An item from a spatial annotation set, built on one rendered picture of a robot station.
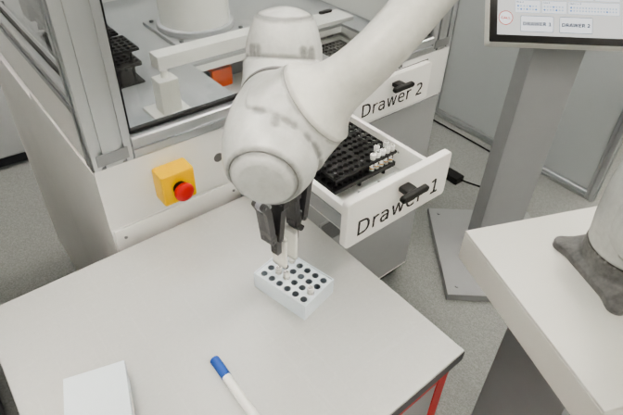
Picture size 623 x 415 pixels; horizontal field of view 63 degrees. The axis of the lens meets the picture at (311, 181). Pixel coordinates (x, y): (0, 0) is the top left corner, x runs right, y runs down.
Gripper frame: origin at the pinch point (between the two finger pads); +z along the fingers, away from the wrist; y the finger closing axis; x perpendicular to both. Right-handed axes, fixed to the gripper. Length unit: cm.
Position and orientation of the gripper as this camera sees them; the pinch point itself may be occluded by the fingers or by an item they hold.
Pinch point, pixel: (285, 245)
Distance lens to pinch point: 90.4
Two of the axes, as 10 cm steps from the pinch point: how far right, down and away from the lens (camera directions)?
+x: -7.8, -4.0, 4.9
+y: 6.3, -4.6, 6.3
